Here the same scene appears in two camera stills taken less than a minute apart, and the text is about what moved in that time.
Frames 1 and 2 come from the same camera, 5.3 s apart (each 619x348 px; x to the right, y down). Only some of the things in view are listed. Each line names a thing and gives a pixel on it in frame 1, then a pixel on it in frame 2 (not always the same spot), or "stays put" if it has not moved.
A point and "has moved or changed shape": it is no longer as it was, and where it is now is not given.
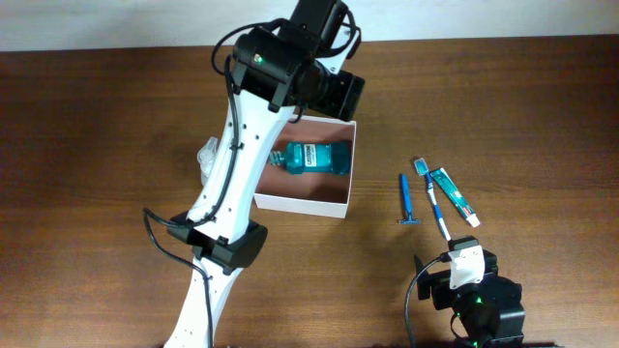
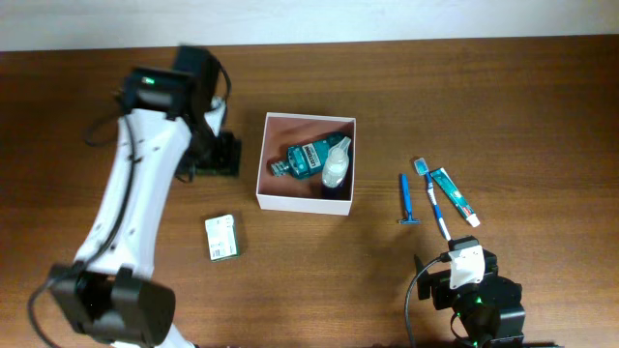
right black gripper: (440, 281) stays put
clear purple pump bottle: (206, 155) has moved or changed shape
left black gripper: (345, 97) to (219, 158)
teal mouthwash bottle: (314, 158) has moved or changed shape
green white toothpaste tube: (440, 175) stays put
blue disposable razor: (408, 205) stays put
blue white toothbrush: (422, 168) stays put
